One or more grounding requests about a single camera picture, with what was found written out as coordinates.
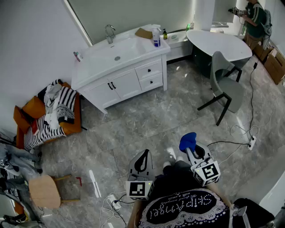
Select person's left forearm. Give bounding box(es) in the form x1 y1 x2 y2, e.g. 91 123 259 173
128 199 143 228

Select person's black shirt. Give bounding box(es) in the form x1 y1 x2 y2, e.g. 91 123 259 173
138 173 276 228

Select white vanity cabinet with sink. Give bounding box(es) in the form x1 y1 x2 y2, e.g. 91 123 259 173
71 28 171 114

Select red book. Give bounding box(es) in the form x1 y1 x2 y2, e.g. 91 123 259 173
31 119 40 136

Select white cabinet door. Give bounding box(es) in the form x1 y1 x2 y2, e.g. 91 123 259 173
82 81 122 110
106 68 143 100
134 59 163 81

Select black white striped blanket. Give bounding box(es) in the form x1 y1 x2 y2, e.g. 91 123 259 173
23 79 77 151

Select person's legs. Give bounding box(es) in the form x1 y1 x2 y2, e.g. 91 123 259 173
162 159 193 179

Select white low ledge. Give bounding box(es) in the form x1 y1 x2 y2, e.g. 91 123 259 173
166 30 194 62

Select chrome faucet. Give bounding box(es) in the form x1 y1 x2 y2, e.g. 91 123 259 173
104 24 116 45

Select white cable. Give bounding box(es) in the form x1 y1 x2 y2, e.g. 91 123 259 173
230 123 261 140

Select blue cloth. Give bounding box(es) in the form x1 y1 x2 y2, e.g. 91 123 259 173
179 132 198 153

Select black power cable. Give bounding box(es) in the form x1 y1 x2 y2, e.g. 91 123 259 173
248 57 260 141

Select small white drawer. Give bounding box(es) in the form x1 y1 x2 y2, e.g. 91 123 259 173
139 73 164 92

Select small cardboard box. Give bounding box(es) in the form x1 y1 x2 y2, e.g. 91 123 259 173
253 43 274 62

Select large cardboard box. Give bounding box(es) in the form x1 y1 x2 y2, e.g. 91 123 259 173
264 48 285 85

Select white spray bottle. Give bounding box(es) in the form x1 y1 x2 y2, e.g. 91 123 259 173
151 24 162 48

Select wooden stool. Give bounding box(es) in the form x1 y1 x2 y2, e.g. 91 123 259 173
28 174 82 210

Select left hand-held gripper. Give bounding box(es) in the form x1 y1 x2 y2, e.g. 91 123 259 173
126 149 156 201

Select grey chair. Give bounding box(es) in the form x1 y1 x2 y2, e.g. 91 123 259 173
197 51 245 126

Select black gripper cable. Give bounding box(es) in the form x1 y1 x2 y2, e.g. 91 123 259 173
207 140 252 148

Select white glossy furniture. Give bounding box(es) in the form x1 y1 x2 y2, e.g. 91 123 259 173
259 171 285 211

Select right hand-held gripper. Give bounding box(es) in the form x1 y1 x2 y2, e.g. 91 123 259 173
185 142 221 187

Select black white patterned pillow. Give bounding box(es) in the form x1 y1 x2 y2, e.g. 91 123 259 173
57 104 75 125

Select white round table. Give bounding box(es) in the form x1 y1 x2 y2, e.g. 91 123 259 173
186 29 253 79

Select person's right forearm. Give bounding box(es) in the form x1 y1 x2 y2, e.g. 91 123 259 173
208 183 233 208

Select grey white clothes pile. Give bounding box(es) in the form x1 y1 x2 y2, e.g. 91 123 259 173
44 83 63 130

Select brown cardboard sheet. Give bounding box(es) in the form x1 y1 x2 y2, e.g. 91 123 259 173
134 27 154 40

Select large wall mirror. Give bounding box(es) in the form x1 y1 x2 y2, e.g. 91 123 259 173
64 0 195 46

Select white power strip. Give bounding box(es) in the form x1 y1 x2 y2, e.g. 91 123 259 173
248 135 257 150
106 193 122 211

